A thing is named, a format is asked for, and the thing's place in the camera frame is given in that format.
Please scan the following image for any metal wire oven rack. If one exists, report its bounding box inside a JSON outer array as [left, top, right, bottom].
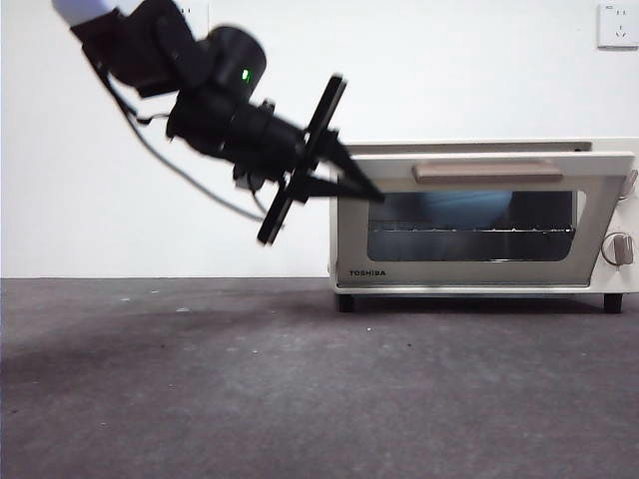
[[368, 223, 575, 237]]

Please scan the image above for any glass oven door with handle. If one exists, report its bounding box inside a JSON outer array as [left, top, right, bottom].
[[334, 152, 638, 289]]

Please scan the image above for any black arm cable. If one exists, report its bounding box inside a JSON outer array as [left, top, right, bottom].
[[94, 59, 269, 224]]

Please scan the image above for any blue bowl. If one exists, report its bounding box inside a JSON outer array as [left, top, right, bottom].
[[418, 192, 513, 231]]

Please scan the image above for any white toaster oven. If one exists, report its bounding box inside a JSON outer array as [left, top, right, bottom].
[[326, 137, 639, 314]]

